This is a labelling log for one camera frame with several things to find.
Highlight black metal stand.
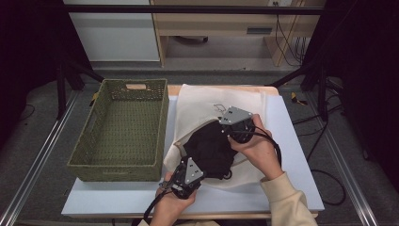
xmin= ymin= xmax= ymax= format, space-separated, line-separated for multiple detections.
xmin=56 ymin=58 xmax=105 ymax=121
xmin=269 ymin=58 xmax=331 ymax=122

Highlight left hand-held gripper black cable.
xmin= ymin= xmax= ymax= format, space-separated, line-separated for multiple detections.
xmin=143 ymin=189 xmax=172 ymax=226

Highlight person's left hand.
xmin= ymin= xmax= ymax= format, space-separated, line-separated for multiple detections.
xmin=151 ymin=170 xmax=198 ymax=224

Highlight white cloth bag with drawing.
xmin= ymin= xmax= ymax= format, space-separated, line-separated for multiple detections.
xmin=163 ymin=83 xmax=268 ymax=189

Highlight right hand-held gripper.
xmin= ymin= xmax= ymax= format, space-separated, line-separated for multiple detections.
xmin=218 ymin=105 xmax=257 ymax=145

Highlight black curtain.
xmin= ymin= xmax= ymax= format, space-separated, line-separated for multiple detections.
xmin=0 ymin=0 xmax=92 ymax=149
xmin=304 ymin=0 xmax=399 ymax=191

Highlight person's right hand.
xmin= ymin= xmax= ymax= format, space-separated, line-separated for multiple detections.
xmin=227 ymin=113 xmax=285 ymax=182

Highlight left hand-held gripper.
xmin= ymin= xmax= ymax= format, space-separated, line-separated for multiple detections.
xmin=159 ymin=156 xmax=205 ymax=200

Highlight green woven basket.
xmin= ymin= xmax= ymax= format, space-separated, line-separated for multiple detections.
xmin=66 ymin=78 xmax=170 ymax=183

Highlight thin black floor cable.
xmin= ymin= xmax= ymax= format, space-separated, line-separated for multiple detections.
xmin=20 ymin=103 xmax=37 ymax=122

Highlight black horizontal bar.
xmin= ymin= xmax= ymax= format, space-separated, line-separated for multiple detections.
xmin=64 ymin=4 xmax=326 ymax=16

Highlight right hand-held gripper black cable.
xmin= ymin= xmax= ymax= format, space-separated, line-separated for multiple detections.
xmin=233 ymin=125 xmax=283 ymax=168

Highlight white cabinet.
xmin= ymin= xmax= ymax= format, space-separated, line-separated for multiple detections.
xmin=62 ymin=0 xmax=161 ymax=62

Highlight black garment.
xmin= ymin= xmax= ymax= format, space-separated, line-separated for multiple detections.
xmin=183 ymin=121 xmax=240 ymax=181

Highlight aluminium floor rail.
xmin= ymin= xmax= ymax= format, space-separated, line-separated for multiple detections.
xmin=0 ymin=90 xmax=80 ymax=226
xmin=305 ymin=92 xmax=380 ymax=226

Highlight light wooden desk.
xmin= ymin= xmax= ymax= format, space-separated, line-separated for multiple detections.
xmin=150 ymin=0 xmax=327 ymax=68

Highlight yellow and black tool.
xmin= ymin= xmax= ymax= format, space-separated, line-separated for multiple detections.
xmin=290 ymin=91 xmax=309 ymax=106
xmin=88 ymin=91 xmax=100 ymax=107

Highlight hanging black cables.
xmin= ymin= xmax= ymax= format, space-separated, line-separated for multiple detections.
xmin=274 ymin=2 xmax=307 ymax=68

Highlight hand-held gripper black cable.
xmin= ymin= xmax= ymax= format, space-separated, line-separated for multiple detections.
xmin=143 ymin=189 xmax=172 ymax=226
xmin=233 ymin=125 xmax=283 ymax=168

